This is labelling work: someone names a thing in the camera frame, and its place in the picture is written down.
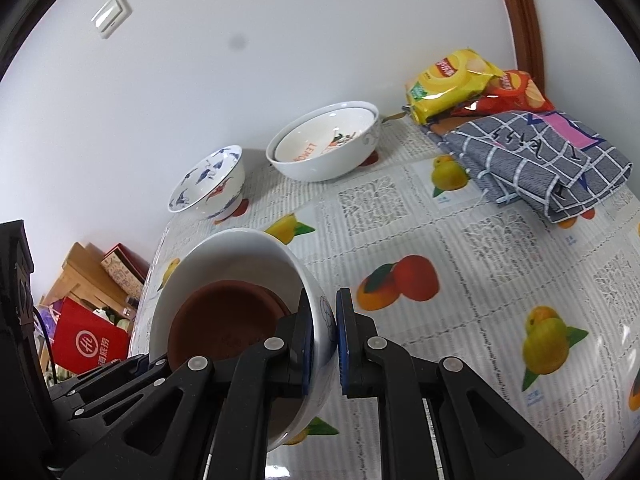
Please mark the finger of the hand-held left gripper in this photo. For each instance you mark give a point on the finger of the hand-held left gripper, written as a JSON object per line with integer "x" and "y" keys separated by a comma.
{"x": 100, "y": 380}
{"x": 120, "y": 400}

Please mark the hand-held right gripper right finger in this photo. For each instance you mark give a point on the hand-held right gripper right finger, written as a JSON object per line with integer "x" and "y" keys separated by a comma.
{"x": 344, "y": 355}

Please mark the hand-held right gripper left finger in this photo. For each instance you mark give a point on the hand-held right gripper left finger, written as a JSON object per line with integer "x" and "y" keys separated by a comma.
{"x": 307, "y": 360}

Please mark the plain white bowl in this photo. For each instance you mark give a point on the plain white bowl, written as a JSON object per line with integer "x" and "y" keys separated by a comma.
{"x": 240, "y": 250}

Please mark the red paper bag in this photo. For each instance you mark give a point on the red paper bag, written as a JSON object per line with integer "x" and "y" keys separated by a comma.
{"x": 90, "y": 340}

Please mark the wooden stool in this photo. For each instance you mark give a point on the wooden stool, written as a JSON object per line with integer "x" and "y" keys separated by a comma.
{"x": 80, "y": 270}

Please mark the red patterned box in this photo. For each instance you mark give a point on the red patterned box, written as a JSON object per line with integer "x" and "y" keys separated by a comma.
{"x": 125, "y": 270}

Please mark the fruit print tablecloth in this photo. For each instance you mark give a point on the fruit print tablecloth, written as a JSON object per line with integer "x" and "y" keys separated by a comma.
{"x": 475, "y": 260}

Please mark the blue crane print bowl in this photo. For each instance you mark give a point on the blue crane print bowl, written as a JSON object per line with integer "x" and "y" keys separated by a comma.
{"x": 220, "y": 195}

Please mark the large white bowl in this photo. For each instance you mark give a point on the large white bowl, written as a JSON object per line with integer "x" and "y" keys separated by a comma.
{"x": 325, "y": 167}

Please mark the white bowl with orange print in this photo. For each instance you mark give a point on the white bowl with orange print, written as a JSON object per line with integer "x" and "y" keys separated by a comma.
{"x": 310, "y": 135}

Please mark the brown packet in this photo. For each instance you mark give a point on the brown packet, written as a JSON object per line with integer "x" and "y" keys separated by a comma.
{"x": 442, "y": 125}

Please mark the grey checked cloth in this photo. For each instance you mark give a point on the grey checked cloth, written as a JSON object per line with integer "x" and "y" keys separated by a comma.
{"x": 525, "y": 170}

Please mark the yellow chip bag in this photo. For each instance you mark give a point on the yellow chip bag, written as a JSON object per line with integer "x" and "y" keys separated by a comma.
{"x": 445, "y": 85}

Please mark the red chip bag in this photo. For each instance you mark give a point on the red chip bag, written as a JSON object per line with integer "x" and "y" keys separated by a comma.
{"x": 520, "y": 92}

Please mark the white wall switch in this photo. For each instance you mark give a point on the white wall switch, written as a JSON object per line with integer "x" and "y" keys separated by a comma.
{"x": 111, "y": 14}

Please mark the brown wooden door frame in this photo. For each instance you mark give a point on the brown wooden door frame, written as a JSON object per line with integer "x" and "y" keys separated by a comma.
{"x": 522, "y": 25}

